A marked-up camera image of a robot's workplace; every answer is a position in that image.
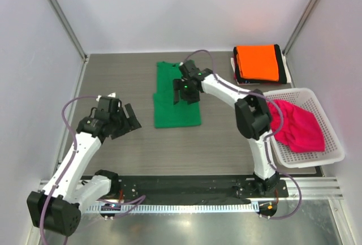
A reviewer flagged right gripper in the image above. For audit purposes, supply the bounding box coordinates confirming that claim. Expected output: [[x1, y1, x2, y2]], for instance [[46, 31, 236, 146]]
[[174, 78, 201, 105]]

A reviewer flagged white slotted cable duct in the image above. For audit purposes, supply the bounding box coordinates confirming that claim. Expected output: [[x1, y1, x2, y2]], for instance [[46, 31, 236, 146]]
[[85, 201, 259, 214]]

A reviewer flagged folded orange t-shirt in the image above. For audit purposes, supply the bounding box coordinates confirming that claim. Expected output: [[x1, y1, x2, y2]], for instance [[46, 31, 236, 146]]
[[235, 44, 279, 81]]

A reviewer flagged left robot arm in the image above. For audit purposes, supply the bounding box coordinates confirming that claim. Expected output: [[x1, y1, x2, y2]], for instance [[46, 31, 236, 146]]
[[27, 93, 141, 237]]

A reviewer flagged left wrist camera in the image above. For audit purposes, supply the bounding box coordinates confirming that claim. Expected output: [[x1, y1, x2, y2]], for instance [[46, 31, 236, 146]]
[[96, 92, 117, 101]]

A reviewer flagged right aluminium frame post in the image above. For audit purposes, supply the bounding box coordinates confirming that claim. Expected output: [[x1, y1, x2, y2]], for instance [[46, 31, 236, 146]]
[[283, 0, 320, 55]]

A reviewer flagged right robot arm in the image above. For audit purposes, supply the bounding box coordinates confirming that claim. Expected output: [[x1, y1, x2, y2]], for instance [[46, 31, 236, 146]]
[[173, 60, 280, 197]]

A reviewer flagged white plastic basket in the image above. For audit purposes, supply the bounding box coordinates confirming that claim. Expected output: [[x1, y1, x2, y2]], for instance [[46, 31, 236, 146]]
[[265, 88, 345, 168]]

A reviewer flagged green t-shirt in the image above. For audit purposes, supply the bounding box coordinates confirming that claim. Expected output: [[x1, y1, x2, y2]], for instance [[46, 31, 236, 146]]
[[153, 61, 202, 129]]

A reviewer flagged left aluminium frame post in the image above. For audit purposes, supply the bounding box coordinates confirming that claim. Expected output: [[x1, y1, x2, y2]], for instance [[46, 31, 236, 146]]
[[48, 0, 87, 62]]

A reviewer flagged aluminium frame post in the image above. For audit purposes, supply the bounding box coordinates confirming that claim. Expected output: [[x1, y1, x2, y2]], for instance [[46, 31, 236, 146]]
[[283, 0, 320, 55], [48, 0, 87, 62]]

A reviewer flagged pink t-shirt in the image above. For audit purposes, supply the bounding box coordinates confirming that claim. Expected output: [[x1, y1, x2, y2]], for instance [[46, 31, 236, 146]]
[[268, 100, 325, 153]]

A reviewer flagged folded black t-shirt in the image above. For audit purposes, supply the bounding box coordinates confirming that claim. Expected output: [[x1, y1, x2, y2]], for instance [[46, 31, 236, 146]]
[[233, 44, 288, 84]]

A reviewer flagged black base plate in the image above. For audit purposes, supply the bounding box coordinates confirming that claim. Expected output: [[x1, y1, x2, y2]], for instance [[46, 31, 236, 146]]
[[119, 175, 289, 205]]

